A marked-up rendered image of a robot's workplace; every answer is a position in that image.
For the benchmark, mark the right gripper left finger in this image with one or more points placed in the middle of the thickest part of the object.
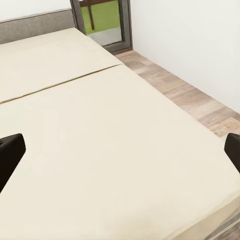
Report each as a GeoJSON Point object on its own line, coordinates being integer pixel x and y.
{"type": "Point", "coordinates": [12, 150]}

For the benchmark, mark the door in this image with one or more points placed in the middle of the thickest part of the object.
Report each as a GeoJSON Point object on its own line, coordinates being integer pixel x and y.
{"type": "Point", "coordinates": [107, 22]}

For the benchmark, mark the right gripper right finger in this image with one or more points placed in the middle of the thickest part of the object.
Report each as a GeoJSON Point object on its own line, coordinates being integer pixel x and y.
{"type": "Point", "coordinates": [232, 149]}

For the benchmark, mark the bed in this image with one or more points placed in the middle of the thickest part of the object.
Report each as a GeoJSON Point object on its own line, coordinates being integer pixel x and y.
{"type": "Point", "coordinates": [108, 156]}

